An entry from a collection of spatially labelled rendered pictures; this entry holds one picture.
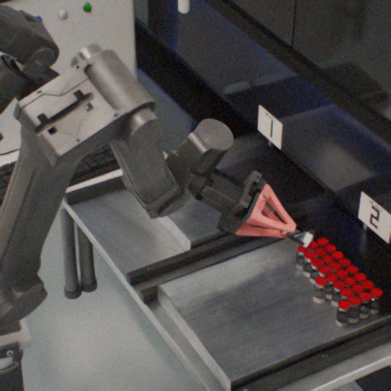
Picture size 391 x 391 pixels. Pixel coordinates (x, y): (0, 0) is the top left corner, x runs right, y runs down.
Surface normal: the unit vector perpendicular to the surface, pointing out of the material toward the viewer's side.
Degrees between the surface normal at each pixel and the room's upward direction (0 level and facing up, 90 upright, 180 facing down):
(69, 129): 34
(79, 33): 90
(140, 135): 117
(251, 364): 0
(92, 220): 0
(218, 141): 28
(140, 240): 0
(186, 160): 79
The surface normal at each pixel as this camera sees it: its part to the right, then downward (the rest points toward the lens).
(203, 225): 0.00, -0.80
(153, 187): 0.55, 0.76
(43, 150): -0.74, 0.40
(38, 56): 0.45, 0.65
